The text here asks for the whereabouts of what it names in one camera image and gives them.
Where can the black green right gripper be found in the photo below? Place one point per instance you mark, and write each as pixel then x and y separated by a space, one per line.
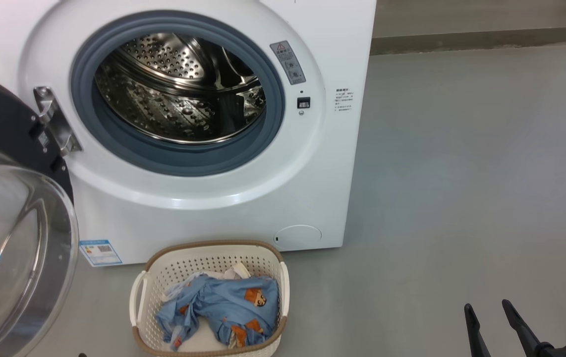
pixel 558 351

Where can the white cloth garment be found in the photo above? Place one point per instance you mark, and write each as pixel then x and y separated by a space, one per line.
pixel 236 271

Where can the blue bear-print garment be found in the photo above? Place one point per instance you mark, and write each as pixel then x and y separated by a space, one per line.
pixel 228 307

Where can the black round glass washer door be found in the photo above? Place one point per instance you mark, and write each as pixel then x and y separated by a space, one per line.
pixel 15 248

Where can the black door latch socket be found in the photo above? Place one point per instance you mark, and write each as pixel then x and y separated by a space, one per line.
pixel 303 102

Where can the cream perforated laundry basket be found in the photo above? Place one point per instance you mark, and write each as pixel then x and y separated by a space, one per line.
pixel 203 255

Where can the white front-load washing machine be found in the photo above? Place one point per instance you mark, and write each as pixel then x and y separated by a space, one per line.
pixel 213 208

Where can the grey rubber door gasket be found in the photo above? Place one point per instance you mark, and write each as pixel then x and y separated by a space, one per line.
pixel 174 158

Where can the silver metal door hinge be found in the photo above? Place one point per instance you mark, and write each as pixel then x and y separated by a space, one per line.
pixel 57 124

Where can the round white filter cover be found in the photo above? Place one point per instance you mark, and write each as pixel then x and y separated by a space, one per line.
pixel 298 237

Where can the grey warning sticker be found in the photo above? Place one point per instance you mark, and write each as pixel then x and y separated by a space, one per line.
pixel 288 63

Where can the perforated steel washer drum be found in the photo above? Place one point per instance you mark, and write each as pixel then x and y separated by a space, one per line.
pixel 164 104

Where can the blue energy label sticker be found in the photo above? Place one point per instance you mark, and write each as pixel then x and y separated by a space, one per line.
pixel 100 254

